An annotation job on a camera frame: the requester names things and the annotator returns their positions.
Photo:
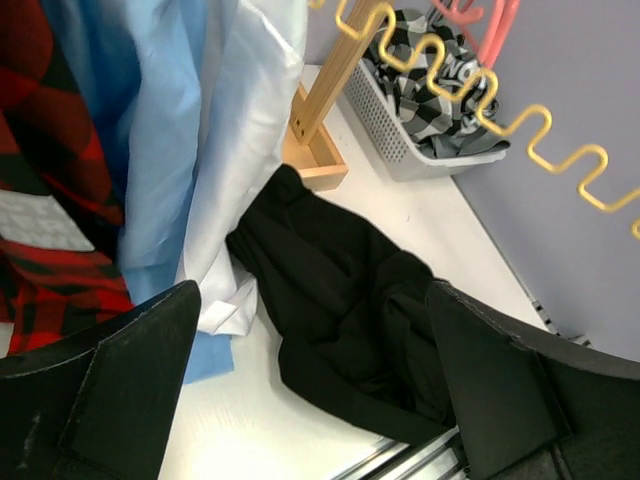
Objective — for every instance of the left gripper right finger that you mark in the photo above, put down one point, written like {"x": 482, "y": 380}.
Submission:
{"x": 529, "y": 404}

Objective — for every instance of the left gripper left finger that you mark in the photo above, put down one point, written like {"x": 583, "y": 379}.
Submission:
{"x": 100, "y": 403}

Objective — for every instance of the pink hanger of grey shirt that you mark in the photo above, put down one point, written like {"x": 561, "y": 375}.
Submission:
{"x": 463, "y": 13}

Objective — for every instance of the wooden hanger of black shirt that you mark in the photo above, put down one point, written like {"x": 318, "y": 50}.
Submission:
{"x": 385, "y": 13}

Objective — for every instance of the red black plaid shirt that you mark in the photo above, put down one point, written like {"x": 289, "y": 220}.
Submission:
{"x": 59, "y": 210}

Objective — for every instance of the light blue shirt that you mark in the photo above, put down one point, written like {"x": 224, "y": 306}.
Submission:
{"x": 138, "y": 65}

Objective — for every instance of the wooden clothes rack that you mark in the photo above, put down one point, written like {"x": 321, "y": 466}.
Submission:
{"x": 308, "y": 146}

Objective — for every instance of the white plastic basket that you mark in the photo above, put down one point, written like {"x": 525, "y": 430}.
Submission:
{"x": 402, "y": 158}

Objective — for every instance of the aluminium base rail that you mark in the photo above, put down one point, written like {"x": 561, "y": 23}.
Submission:
{"x": 391, "y": 460}

